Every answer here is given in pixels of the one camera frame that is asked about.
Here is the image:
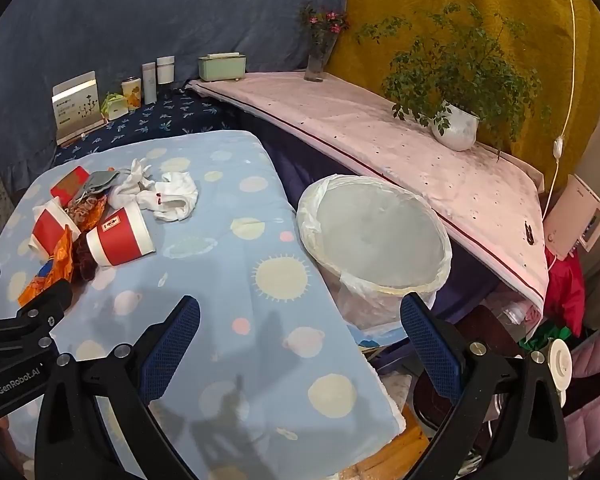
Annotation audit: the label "mint green tissue box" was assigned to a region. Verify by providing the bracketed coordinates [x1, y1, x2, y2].
[198, 52, 246, 82]

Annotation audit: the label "brown scrunchie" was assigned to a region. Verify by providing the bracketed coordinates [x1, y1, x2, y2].
[71, 232, 98, 285]

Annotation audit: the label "tall white bottle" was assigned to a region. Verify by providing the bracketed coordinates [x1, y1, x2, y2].
[142, 62, 157, 105]

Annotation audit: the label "mustard yellow backdrop cloth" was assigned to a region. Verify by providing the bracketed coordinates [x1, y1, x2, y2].
[324, 0, 600, 196]

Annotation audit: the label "pink electric kettle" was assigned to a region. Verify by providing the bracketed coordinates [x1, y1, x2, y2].
[543, 174, 600, 260]

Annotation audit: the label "white cable with switch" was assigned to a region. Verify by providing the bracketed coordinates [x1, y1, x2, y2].
[541, 0, 579, 221]

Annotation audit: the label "grey drawstring pouch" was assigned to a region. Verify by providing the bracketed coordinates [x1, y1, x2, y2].
[68, 170, 120, 207]

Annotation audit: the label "blue backdrop cloth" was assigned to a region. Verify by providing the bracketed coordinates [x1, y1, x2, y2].
[0, 0, 346, 193]

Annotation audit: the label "black clip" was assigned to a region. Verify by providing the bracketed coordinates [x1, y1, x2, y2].
[524, 221, 535, 245]

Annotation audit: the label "white jar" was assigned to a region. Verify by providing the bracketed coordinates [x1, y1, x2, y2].
[156, 55, 175, 86]

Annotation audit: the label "white cotton glove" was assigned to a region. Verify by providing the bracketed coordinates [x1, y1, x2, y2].
[108, 158, 155, 210]

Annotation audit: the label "green tissue packet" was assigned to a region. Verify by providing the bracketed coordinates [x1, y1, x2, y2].
[100, 93, 129, 122]

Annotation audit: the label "pink dotted cloth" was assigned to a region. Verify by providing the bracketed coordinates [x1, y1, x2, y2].
[189, 72, 548, 322]

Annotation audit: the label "white bin with liner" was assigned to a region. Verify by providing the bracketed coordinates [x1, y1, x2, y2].
[297, 174, 453, 337]

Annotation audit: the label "red white paper cup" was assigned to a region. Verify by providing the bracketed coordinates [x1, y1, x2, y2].
[85, 203, 155, 266]

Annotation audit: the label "white booklet box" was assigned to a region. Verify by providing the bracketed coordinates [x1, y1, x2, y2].
[52, 70, 105, 146]

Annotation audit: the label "navy floral cloth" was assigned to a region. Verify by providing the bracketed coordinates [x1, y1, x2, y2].
[53, 89, 237, 166]

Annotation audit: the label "potted green plant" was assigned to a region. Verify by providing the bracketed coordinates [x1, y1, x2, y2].
[355, 2, 553, 151]

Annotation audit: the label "orange plastic wrapper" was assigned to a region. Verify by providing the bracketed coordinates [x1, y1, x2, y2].
[18, 226, 74, 308]

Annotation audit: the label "yellow floral can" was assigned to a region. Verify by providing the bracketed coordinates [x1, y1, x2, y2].
[121, 78, 142, 110]

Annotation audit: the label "light blue planet tablecloth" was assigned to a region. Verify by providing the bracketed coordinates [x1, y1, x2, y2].
[52, 131, 405, 479]

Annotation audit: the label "pink quilted fabric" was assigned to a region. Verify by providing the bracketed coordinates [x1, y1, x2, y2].
[562, 331, 600, 479]

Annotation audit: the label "glass vase pink flowers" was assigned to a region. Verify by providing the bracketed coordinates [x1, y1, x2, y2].
[300, 2, 349, 82]

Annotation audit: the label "white red-trimmed sock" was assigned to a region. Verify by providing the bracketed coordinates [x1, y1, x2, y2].
[136, 172, 198, 222]

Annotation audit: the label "red bag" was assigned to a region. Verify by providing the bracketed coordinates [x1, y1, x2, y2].
[543, 248, 585, 337]

